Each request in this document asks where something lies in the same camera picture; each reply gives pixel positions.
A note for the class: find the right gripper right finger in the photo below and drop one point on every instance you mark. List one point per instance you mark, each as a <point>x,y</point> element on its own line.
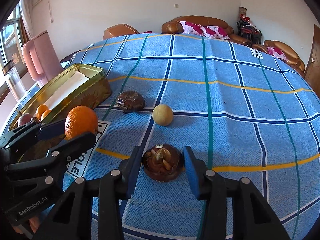
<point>253,218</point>

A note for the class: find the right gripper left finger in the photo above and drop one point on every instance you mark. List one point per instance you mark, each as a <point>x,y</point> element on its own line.
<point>71,216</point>

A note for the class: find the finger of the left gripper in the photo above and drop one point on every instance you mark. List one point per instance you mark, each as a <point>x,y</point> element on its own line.
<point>70,147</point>
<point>32,133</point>

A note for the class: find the smooth orange kumquat fruit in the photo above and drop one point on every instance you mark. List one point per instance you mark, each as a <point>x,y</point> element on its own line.
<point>41,110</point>

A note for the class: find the orange mandarin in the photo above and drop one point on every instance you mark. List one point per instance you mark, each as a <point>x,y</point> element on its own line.
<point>80,119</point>

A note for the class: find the gold rectangular tin box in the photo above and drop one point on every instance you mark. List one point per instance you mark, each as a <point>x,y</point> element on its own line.
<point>80,84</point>

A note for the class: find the glass water bottle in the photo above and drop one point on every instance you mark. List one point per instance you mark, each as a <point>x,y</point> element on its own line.
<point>14,81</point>

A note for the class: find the pink electric kettle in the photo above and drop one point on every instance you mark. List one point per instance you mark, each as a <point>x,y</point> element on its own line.
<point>41,59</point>

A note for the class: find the brown leather near armchair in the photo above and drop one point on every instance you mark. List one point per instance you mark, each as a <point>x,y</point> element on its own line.
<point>119,30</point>

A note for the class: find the brown leather armchair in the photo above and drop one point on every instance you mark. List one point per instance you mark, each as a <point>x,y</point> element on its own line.
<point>294,60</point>
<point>119,30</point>

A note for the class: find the pink curtain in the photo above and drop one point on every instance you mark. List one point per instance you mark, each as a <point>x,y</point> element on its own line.
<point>26,10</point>

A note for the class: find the brown wooden door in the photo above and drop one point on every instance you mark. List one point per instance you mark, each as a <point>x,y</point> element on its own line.
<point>312,73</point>

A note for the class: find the brown leather long sofa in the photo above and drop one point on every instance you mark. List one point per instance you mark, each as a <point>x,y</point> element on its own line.
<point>174,27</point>

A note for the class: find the armchair pink floral cushion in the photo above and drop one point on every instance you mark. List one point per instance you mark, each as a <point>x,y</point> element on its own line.
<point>277,53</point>

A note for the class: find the stacked dark chairs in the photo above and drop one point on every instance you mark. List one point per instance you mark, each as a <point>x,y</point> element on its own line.
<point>249,31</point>

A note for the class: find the window with wooden frame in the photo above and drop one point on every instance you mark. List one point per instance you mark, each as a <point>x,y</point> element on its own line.
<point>13,37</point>

